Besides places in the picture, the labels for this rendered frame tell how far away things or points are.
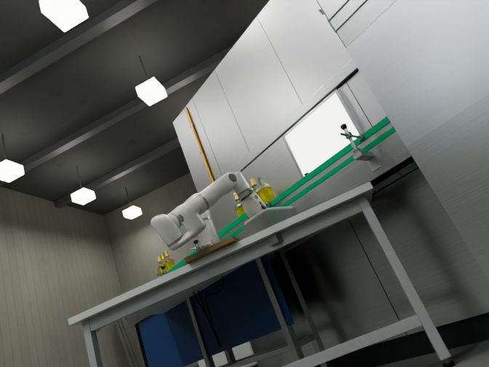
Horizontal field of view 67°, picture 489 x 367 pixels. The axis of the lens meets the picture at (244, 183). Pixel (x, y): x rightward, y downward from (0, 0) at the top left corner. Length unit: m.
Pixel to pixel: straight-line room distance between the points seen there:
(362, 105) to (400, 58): 0.52
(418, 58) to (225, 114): 1.52
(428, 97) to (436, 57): 0.14
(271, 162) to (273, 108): 0.33
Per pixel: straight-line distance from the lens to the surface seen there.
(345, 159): 1.78
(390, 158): 1.66
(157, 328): 3.02
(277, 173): 2.23
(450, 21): 1.51
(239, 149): 2.52
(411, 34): 1.54
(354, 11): 1.69
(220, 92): 2.74
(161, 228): 1.63
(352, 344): 1.65
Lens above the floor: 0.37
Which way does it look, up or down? 21 degrees up
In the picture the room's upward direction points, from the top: 22 degrees counter-clockwise
